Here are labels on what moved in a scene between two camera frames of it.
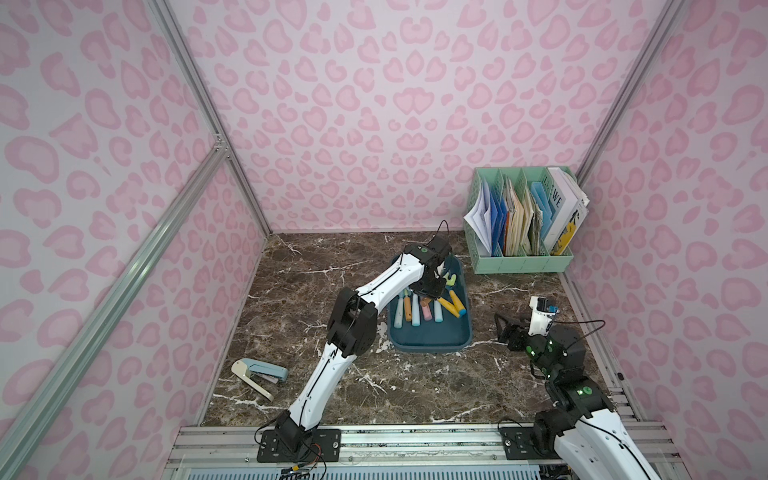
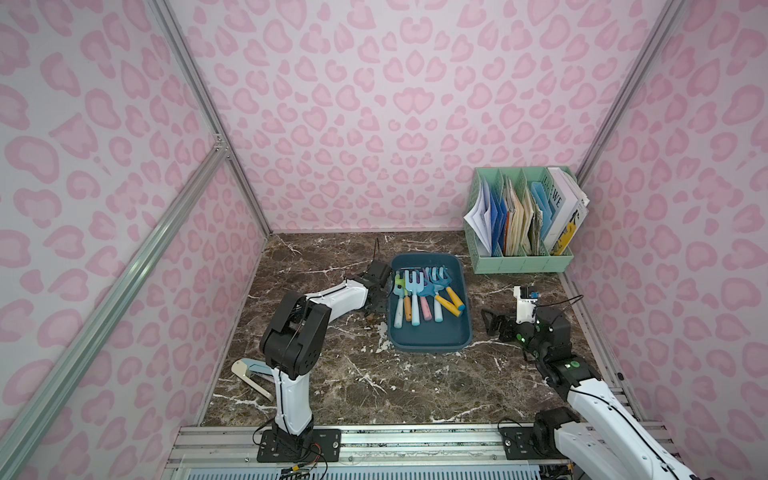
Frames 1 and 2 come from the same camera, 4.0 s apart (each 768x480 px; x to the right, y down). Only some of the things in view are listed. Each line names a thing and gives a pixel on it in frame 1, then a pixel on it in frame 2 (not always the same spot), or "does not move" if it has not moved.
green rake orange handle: [407, 305] does not move
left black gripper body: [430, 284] to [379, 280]
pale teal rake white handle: [398, 317] does not move
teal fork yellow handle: [449, 307] does not move
